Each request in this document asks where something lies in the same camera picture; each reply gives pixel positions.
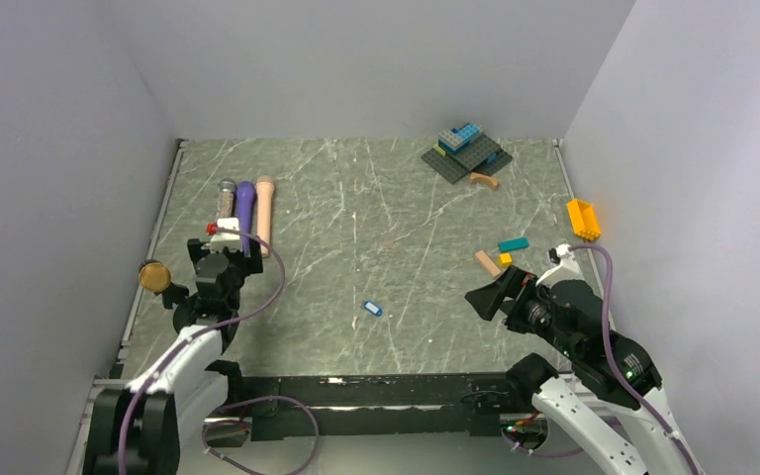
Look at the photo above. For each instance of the wooden arch block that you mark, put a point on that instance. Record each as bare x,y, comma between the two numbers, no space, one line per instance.
488,181

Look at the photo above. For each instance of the gold microphone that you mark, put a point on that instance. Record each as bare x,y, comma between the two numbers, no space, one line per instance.
154,276

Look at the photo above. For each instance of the lego brick build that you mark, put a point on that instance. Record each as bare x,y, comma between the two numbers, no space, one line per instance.
458,152

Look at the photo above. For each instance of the glitter silver microphone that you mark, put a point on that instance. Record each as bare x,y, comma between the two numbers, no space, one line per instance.
226,199

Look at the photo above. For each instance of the blue key tag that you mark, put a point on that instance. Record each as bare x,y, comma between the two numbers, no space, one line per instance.
372,308

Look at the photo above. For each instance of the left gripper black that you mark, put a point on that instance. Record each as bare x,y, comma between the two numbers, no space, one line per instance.
248,265

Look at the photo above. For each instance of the teal block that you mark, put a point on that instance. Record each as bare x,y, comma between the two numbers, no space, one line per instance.
514,244

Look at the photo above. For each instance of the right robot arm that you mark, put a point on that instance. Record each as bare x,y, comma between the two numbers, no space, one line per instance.
616,369

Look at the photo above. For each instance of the wooden rectangular block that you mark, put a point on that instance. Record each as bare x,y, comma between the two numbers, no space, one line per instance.
488,264

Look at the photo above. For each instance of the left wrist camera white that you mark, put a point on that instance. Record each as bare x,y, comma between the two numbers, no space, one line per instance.
223,234

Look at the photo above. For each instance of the black microphone stand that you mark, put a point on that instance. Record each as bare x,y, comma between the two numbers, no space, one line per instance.
173,295

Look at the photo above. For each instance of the pink microphone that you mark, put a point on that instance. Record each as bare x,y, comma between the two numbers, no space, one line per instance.
264,188

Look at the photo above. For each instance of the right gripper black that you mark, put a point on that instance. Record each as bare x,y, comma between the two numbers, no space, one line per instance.
487,299

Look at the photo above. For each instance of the yellow cube block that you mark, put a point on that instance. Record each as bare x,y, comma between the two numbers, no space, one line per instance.
505,260

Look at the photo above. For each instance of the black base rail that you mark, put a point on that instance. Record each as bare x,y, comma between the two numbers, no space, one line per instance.
274,408

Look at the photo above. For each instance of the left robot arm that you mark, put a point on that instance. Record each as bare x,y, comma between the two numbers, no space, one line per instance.
140,427

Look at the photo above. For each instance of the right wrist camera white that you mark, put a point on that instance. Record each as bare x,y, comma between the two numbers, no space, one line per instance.
565,265

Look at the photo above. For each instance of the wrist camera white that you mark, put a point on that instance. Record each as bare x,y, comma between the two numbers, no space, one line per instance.
565,265
223,234

